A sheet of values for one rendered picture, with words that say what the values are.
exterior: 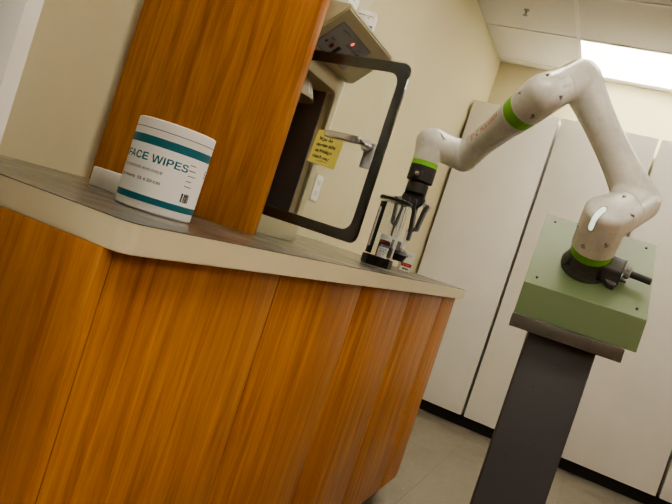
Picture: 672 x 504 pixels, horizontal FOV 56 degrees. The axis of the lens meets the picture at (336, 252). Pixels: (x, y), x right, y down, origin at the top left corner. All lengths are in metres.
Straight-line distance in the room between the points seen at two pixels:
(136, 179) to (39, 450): 0.43
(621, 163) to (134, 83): 1.38
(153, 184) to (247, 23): 0.61
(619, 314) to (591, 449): 2.52
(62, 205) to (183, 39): 0.85
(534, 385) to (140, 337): 1.37
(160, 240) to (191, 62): 0.82
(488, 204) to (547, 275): 2.50
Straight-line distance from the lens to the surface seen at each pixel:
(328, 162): 1.42
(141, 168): 1.07
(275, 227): 1.69
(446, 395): 4.54
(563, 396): 2.04
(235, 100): 1.51
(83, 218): 0.85
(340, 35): 1.62
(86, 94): 1.71
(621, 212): 1.97
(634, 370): 4.42
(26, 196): 0.92
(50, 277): 0.88
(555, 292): 2.02
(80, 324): 0.84
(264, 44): 1.51
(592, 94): 2.07
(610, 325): 2.03
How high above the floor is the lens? 1.01
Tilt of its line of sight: 2 degrees down
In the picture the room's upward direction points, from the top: 18 degrees clockwise
